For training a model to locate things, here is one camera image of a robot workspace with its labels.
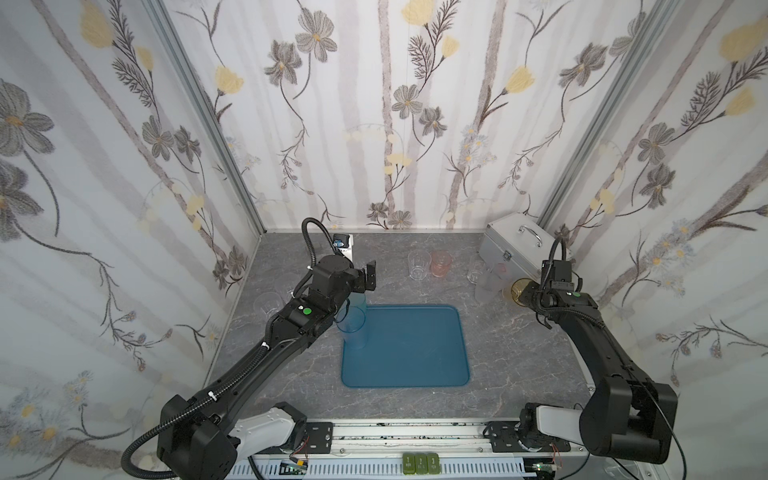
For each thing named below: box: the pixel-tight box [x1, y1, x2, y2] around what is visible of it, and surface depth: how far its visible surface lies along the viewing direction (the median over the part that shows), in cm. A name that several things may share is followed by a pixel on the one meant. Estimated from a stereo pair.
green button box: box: [402, 452, 441, 475], surface depth 70 cm
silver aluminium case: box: [480, 212, 559, 283], surface depth 102 cm
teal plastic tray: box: [341, 304, 470, 388], surface depth 90 cm
